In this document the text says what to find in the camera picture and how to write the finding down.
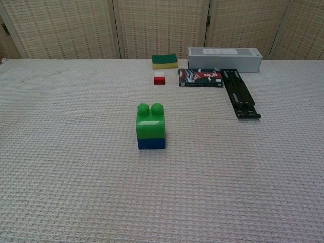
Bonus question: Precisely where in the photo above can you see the green toy block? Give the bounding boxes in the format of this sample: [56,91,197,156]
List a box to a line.
[136,102,166,140]

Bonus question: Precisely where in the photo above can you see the blue toy block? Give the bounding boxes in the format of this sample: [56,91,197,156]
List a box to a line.
[137,137,167,151]

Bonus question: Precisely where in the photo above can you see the red and white small box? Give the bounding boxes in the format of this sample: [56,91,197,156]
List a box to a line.
[153,71,167,85]

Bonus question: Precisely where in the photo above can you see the dark printed card box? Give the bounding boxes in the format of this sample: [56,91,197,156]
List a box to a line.
[178,68,225,88]

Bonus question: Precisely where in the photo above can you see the green and yellow sponge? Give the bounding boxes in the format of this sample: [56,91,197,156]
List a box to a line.
[151,53,179,70]

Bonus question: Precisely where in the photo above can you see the black folding stand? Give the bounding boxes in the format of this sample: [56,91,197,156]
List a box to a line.
[220,68,262,120]

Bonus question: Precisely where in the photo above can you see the long grey cardboard box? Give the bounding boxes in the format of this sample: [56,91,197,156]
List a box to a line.
[187,47,263,74]

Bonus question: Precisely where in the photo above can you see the beige woven tablecloth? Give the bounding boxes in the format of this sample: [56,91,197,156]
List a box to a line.
[0,58,324,243]

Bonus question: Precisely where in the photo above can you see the woven folding screen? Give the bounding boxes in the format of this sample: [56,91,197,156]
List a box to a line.
[0,0,324,61]

